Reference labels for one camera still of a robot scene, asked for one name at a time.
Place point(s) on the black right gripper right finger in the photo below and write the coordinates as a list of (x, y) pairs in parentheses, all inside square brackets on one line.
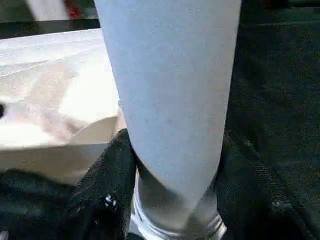
[(255, 200)]

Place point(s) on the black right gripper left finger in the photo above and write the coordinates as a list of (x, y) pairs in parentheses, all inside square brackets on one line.
[(102, 205)]

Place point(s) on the white plastic table top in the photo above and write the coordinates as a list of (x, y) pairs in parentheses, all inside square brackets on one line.
[(55, 100)]

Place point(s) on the white plastic table leg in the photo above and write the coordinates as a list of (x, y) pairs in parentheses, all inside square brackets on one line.
[(172, 90)]

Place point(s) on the black work mat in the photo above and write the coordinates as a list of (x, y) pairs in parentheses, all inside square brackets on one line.
[(280, 90)]

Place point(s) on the white glass-door cabinet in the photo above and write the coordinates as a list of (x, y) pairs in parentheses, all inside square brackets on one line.
[(50, 9)]

